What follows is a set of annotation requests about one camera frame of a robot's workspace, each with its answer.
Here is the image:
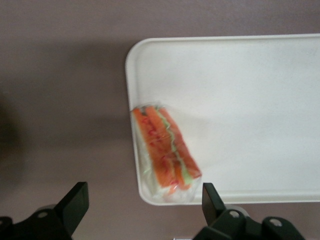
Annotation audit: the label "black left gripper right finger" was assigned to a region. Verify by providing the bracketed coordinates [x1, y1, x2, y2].
[193, 182, 305, 240]

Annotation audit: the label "triangular sandwich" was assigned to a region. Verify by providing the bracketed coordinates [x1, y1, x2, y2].
[130, 99, 203, 204]

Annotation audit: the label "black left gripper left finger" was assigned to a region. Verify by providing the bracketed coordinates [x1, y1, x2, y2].
[0, 181, 90, 240]

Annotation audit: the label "beige plastic serving tray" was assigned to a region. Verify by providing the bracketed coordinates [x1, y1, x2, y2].
[125, 33, 320, 207]

